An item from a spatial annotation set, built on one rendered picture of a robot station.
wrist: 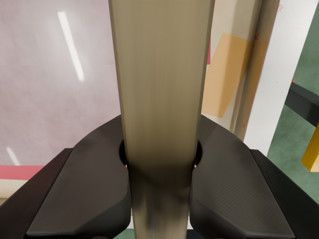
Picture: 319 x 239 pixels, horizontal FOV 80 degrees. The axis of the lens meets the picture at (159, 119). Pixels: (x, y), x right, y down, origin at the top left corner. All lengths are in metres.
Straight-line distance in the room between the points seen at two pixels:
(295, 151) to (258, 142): 1.56
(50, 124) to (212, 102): 0.24
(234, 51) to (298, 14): 0.07
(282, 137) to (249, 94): 1.45
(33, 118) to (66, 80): 0.09
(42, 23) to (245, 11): 0.23
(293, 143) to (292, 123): 0.19
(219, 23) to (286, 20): 0.06
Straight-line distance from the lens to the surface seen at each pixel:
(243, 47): 0.27
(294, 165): 1.94
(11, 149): 0.40
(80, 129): 0.32
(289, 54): 0.25
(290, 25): 0.25
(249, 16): 0.27
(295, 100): 0.53
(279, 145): 1.74
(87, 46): 0.27
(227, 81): 0.27
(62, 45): 0.28
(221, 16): 0.26
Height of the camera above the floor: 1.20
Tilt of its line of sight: 61 degrees down
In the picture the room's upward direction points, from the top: 178 degrees counter-clockwise
